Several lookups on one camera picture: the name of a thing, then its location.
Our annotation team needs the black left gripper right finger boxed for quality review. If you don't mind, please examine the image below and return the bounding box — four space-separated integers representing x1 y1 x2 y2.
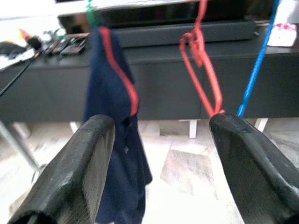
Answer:
209 113 299 224

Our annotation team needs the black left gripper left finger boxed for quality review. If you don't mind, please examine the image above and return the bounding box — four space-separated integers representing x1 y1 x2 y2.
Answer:
6 114 116 224

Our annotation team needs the pink plastic hanger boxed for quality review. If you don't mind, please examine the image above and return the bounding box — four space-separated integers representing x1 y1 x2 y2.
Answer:
179 0 226 117

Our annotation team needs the blue plastic hanger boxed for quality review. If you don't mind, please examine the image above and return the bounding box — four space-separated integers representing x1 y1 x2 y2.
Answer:
236 0 281 117

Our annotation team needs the black TV console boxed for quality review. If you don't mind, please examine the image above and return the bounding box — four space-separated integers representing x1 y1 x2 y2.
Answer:
0 35 299 138

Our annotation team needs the navy blue T-shirt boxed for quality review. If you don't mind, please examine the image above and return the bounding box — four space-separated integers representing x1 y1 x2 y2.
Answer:
83 25 154 224

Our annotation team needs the black remote control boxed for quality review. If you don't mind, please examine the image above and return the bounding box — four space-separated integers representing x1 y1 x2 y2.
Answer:
60 37 87 56

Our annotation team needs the white paper stack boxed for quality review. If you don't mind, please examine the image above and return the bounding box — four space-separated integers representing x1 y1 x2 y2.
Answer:
0 48 36 70

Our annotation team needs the black pouch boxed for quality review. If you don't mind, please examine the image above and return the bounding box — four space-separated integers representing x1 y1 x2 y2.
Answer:
0 41 28 58

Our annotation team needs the green white small object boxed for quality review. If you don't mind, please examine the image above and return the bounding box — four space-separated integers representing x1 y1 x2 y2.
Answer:
43 28 67 42

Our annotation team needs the pink white tissue box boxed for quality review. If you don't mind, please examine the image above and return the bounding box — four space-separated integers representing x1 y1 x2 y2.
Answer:
267 4 299 47

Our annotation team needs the red yellow small toy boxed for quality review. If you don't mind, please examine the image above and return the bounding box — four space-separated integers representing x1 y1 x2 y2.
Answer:
18 29 32 42

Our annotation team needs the black soundbar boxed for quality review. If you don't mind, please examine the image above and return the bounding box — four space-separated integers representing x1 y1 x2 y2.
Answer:
58 20 256 49

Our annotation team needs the black television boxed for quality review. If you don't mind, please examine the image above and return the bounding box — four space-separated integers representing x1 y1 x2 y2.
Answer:
93 0 276 26

